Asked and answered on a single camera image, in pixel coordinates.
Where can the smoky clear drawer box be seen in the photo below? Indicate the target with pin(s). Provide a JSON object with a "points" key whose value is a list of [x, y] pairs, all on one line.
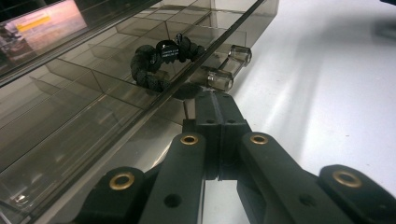
{"points": [[93, 109]]}

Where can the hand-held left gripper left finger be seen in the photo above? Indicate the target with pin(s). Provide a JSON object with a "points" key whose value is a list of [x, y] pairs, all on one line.
{"points": [[208, 124]]}

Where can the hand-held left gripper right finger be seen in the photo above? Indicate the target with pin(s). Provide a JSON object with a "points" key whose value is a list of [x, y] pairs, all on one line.
{"points": [[232, 124]]}

